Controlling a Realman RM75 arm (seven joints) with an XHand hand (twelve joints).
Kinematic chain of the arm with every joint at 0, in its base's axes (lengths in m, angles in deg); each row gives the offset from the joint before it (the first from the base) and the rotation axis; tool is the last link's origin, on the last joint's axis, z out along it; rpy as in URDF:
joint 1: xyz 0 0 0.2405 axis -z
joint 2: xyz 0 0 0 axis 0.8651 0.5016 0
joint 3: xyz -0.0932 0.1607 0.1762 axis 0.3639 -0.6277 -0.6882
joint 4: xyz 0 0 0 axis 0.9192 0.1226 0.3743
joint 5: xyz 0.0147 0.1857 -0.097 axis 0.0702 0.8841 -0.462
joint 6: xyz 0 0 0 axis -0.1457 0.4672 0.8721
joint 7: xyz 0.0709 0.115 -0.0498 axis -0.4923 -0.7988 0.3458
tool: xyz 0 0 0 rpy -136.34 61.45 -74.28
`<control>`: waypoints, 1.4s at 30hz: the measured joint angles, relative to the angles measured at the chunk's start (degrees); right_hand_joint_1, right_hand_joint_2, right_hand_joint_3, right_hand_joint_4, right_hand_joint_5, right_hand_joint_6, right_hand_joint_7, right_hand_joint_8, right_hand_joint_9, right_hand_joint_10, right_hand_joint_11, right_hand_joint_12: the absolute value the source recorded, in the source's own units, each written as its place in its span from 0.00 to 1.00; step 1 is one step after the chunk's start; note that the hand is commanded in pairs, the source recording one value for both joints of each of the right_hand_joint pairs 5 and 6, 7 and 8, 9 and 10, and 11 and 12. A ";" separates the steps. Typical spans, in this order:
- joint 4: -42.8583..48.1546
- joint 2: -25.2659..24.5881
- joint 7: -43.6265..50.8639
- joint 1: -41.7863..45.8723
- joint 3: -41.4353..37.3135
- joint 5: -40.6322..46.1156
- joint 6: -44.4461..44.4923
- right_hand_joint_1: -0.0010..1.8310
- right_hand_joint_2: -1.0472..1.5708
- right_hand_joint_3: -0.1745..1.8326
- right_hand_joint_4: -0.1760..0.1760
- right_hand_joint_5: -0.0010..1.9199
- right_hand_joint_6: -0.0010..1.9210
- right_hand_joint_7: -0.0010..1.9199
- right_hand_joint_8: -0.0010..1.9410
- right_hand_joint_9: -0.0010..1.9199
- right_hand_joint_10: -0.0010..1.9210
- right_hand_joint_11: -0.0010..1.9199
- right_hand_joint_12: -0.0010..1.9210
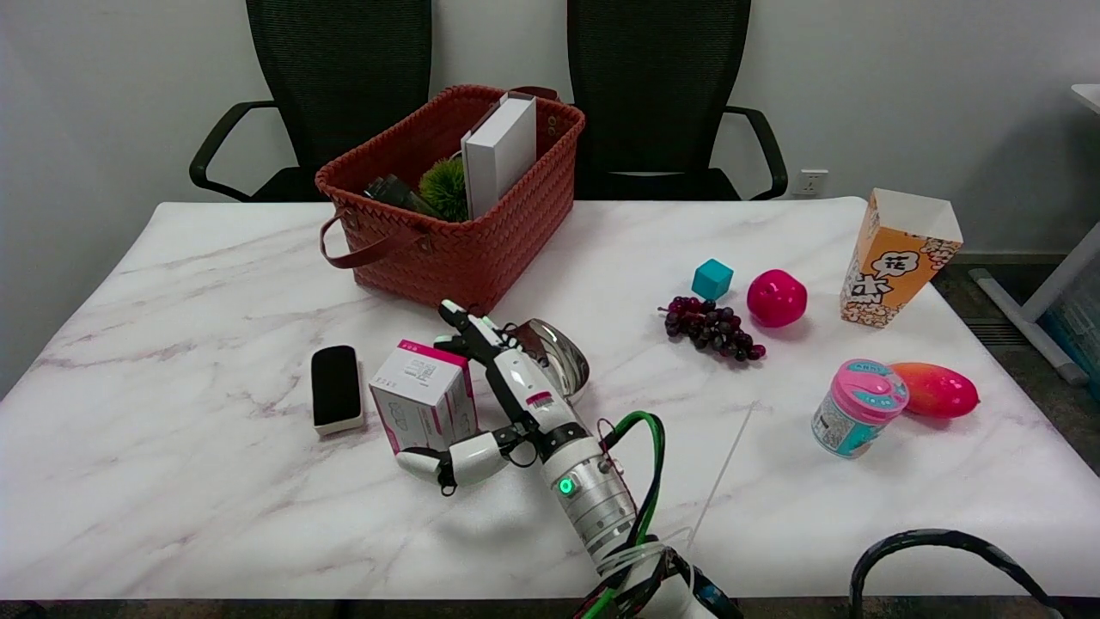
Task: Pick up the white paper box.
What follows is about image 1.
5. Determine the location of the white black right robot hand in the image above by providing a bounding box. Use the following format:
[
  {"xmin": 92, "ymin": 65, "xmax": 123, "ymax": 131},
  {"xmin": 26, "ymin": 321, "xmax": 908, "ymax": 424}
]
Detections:
[{"xmin": 397, "ymin": 299, "xmax": 594, "ymax": 498}]

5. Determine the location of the white pink paper box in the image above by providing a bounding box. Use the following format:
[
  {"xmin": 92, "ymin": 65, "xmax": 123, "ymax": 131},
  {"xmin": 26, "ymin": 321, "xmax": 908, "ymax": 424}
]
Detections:
[{"xmin": 370, "ymin": 340, "xmax": 479, "ymax": 474}]

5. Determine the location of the white flat box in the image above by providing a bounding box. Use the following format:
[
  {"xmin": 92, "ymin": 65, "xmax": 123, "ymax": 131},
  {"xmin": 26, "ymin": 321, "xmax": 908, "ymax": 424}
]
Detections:
[{"xmin": 461, "ymin": 92, "xmax": 539, "ymax": 221}]

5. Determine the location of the orange popcorn paper box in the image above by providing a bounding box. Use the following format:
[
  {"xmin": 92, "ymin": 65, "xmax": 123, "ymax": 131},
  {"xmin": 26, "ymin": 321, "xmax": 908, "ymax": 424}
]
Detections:
[{"xmin": 840, "ymin": 188, "xmax": 963, "ymax": 329}]

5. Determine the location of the silver metal scoop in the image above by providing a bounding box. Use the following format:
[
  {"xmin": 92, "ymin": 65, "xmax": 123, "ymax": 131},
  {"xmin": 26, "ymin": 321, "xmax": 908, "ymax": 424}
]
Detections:
[{"xmin": 507, "ymin": 318, "xmax": 591, "ymax": 407}]

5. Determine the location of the red woven basket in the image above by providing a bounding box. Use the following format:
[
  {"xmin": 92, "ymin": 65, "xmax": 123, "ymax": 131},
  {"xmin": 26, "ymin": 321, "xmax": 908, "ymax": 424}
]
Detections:
[{"xmin": 315, "ymin": 83, "xmax": 587, "ymax": 326}]

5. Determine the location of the dark purple grape bunch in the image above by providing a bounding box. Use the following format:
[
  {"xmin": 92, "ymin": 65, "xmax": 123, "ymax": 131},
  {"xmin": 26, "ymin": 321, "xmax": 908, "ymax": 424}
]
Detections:
[{"xmin": 658, "ymin": 296, "xmax": 767, "ymax": 364}]

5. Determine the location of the black whiteboard eraser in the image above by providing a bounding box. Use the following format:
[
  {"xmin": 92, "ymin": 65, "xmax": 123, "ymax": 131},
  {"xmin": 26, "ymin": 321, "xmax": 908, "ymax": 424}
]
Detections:
[{"xmin": 310, "ymin": 345, "xmax": 365, "ymax": 435}]

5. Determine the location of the teal cube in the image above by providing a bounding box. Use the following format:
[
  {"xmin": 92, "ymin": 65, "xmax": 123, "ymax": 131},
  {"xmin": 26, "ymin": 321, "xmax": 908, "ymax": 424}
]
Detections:
[{"xmin": 692, "ymin": 258, "xmax": 735, "ymax": 302}]

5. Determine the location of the green spiky plant ball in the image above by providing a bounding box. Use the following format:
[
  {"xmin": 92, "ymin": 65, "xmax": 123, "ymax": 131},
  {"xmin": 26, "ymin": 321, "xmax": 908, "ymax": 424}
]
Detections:
[{"xmin": 419, "ymin": 156, "xmax": 470, "ymax": 223}]

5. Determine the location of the black object in basket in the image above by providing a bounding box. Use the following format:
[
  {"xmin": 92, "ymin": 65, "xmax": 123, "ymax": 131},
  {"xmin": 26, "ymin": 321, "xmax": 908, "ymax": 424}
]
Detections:
[{"xmin": 364, "ymin": 174, "xmax": 439, "ymax": 218}]

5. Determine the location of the pink red apple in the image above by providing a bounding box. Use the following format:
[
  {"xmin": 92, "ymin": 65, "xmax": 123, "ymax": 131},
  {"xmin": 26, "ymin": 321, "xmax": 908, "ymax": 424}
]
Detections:
[{"xmin": 746, "ymin": 269, "xmax": 809, "ymax": 328}]

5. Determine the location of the pink lid teal jar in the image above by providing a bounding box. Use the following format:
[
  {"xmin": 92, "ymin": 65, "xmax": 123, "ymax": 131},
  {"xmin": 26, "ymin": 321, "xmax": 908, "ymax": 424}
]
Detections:
[{"xmin": 811, "ymin": 359, "xmax": 910, "ymax": 459}]

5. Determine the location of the black mesh office chair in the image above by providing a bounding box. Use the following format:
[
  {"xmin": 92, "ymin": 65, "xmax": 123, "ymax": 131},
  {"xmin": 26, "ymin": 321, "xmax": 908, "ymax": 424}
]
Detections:
[
  {"xmin": 189, "ymin": 0, "xmax": 433, "ymax": 203},
  {"xmin": 567, "ymin": 0, "xmax": 789, "ymax": 201}
]

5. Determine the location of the orange red mango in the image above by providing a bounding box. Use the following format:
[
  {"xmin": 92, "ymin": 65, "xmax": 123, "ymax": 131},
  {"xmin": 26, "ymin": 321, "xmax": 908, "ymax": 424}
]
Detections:
[{"xmin": 889, "ymin": 362, "xmax": 981, "ymax": 420}]

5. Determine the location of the thin red wire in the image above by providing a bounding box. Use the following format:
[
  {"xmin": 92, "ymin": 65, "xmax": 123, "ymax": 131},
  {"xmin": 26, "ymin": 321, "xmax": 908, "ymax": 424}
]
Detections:
[{"xmin": 596, "ymin": 419, "xmax": 623, "ymax": 475}]

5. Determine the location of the green cable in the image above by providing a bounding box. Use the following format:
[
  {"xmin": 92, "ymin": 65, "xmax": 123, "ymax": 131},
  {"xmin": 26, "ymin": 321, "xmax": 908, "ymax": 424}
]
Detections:
[{"xmin": 574, "ymin": 410, "xmax": 668, "ymax": 619}]

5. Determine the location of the thin white cable tie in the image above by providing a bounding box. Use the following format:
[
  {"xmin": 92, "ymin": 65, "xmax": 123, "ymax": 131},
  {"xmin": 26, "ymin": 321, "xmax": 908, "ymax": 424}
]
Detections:
[{"xmin": 686, "ymin": 400, "xmax": 759, "ymax": 551}]

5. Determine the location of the black cable bundle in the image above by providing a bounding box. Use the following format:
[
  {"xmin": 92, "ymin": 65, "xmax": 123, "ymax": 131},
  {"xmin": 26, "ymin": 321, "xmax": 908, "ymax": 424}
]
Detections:
[{"xmin": 593, "ymin": 413, "xmax": 742, "ymax": 619}]

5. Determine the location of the black sleeved cable loop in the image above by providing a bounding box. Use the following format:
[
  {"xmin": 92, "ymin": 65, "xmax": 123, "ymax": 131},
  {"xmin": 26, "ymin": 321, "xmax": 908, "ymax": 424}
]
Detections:
[{"xmin": 848, "ymin": 528, "xmax": 1068, "ymax": 619}]

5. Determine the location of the white desk frame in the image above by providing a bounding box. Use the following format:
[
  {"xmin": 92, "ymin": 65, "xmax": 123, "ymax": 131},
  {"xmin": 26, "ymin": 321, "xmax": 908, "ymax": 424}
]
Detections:
[{"xmin": 969, "ymin": 83, "xmax": 1100, "ymax": 385}]

